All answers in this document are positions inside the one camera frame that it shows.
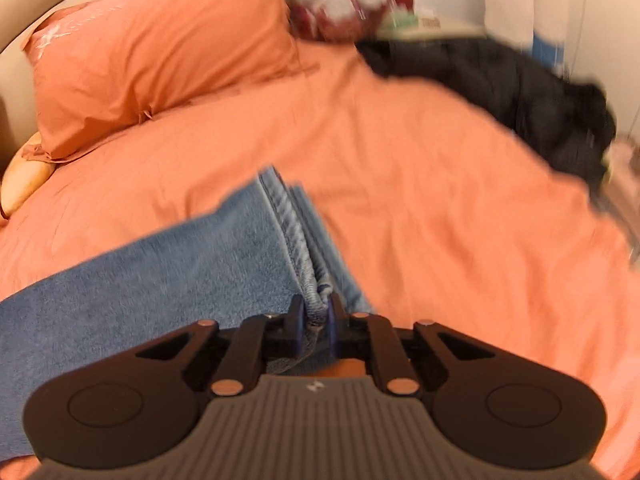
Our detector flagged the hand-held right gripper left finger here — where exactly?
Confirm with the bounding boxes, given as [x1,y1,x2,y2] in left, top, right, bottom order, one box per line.
[135,294,307,398]

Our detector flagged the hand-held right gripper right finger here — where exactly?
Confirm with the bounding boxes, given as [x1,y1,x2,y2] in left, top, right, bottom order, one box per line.
[326,292,497,397]

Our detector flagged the blue denim pants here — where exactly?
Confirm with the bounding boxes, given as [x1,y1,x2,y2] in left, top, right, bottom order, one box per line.
[0,166,375,461]

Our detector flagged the black garment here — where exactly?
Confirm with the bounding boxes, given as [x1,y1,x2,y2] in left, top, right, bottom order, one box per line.
[354,35,619,192]

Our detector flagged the yellow pillow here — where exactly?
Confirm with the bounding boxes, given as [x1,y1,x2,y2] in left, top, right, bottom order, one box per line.
[0,131,57,220]

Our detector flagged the white bedside table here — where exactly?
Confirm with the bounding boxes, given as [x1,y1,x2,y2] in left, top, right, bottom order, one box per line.
[378,9,489,42]

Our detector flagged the orange pillow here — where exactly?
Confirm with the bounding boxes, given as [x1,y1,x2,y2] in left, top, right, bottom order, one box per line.
[22,0,321,162]

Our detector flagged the red and white blurred object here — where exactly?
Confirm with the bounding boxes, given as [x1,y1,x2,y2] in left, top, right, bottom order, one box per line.
[289,0,394,44]

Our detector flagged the blue box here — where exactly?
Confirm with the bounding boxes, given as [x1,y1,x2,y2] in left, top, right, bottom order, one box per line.
[531,32,567,74]

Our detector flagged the white hanging cloth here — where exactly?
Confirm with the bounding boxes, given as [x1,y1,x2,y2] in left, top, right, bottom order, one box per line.
[481,0,537,51]

